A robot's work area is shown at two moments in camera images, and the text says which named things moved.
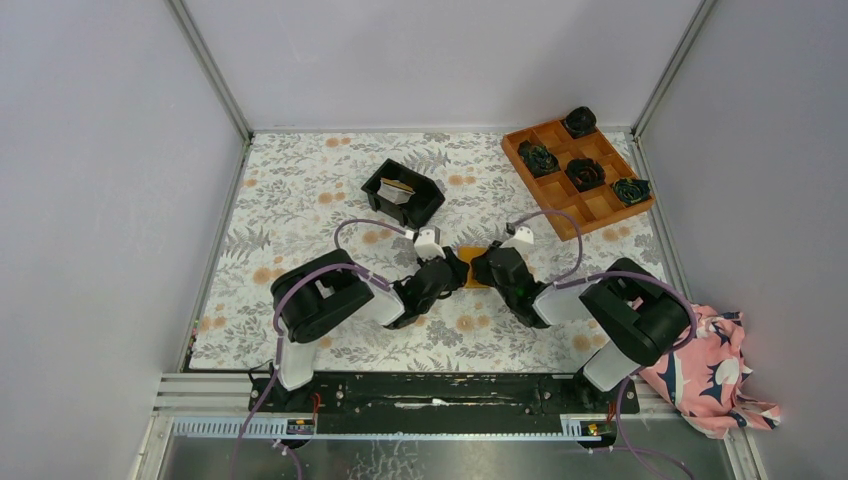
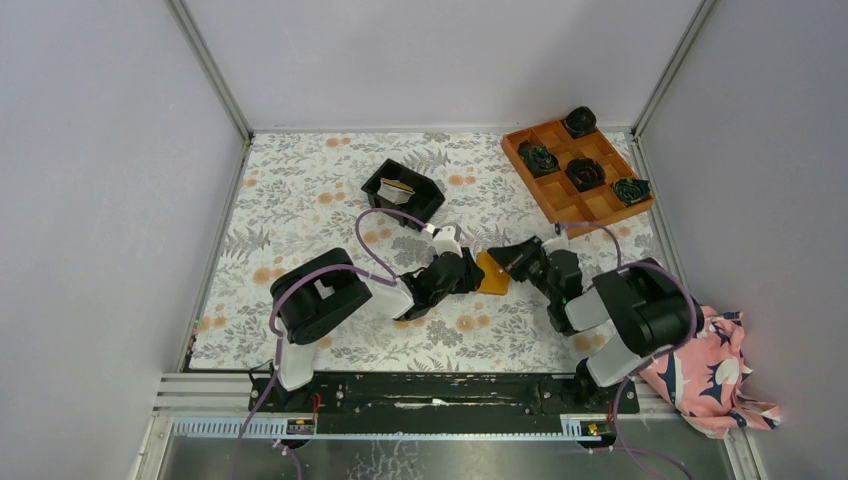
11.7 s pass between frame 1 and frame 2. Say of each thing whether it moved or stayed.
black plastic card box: stayed
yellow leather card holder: moved
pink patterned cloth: stayed
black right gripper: moved
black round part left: stayed
